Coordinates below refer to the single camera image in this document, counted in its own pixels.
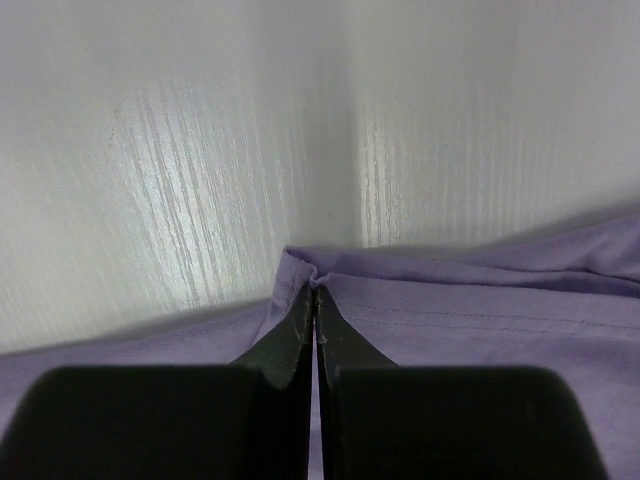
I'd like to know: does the purple t-shirt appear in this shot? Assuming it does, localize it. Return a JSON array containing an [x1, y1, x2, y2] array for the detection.
[[1, 217, 639, 479]]

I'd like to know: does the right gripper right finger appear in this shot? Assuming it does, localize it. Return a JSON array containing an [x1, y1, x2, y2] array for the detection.
[[314, 288, 607, 479]]

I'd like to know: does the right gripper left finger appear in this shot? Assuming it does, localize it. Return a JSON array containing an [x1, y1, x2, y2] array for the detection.
[[1, 287, 313, 479]]

